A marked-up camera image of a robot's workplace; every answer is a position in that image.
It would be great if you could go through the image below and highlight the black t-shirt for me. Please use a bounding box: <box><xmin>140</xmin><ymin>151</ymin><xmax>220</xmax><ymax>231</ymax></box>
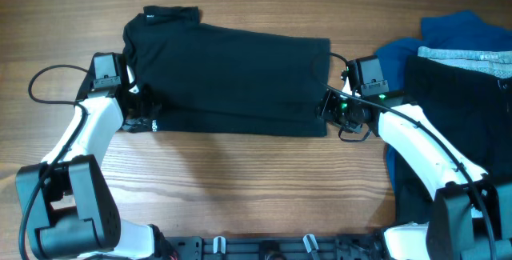
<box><xmin>75</xmin><ymin>5</ymin><xmax>331</xmax><ymax>138</ymax></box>

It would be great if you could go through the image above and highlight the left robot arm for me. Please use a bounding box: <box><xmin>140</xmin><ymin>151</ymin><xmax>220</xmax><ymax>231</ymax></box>
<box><xmin>15</xmin><ymin>53</ymin><xmax>170</xmax><ymax>259</ymax></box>

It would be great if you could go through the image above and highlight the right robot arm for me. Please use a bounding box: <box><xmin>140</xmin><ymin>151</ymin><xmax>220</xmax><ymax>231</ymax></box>
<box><xmin>318</xmin><ymin>56</ymin><xmax>511</xmax><ymax>259</ymax></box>

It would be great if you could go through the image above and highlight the dark folded garment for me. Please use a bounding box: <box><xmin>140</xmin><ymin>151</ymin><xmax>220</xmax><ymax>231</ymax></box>
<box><xmin>386</xmin><ymin>56</ymin><xmax>511</xmax><ymax>223</ymax></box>

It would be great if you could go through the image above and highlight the blue garment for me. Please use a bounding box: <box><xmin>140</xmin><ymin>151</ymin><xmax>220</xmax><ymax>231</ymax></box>
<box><xmin>375</xmin><ymin>10</ymin><xmax>511</xmax><ymax>90</ymax></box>

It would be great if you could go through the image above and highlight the grey patterned garment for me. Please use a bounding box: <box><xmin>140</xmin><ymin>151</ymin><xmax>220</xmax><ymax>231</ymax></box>
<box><xmin>418</xmin><ymin>46</ymin><xmax>511</xmax><ymax>78</ymax></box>

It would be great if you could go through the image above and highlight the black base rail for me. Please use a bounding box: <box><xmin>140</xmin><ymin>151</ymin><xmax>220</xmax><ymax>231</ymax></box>
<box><xmin>167</xmin><ymin>234</ymin><xmax>389</xmax><ymax>260</ymax></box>

